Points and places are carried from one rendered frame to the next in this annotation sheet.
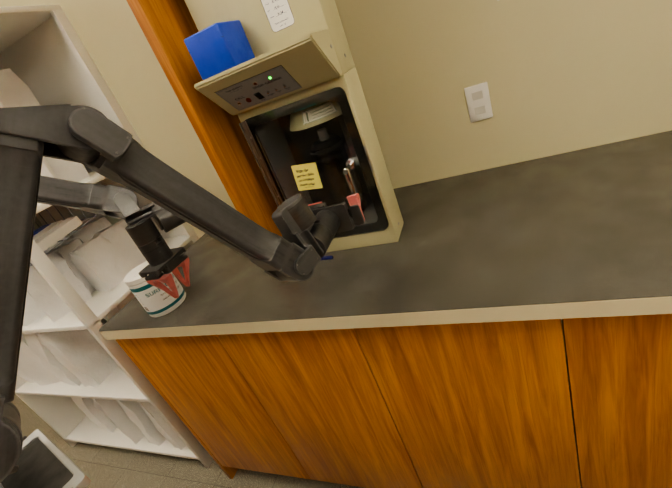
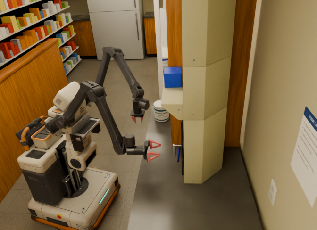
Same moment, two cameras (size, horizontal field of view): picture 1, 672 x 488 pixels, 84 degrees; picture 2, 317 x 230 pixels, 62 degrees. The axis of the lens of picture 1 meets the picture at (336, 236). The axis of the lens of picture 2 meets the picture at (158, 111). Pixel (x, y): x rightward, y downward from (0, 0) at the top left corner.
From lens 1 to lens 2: 146 cm
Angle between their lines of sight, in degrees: 60
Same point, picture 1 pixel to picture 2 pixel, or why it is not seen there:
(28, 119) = (85, 87)
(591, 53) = not seen: outside the picture
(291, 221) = (124, 140)
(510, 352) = not seen: outside the picture
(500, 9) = (289, 170)
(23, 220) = (79, 100)
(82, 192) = (130, 83)
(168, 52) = (170, 62)
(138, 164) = (98, 104)
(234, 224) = (109, 128)
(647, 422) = not seen: outside the picture
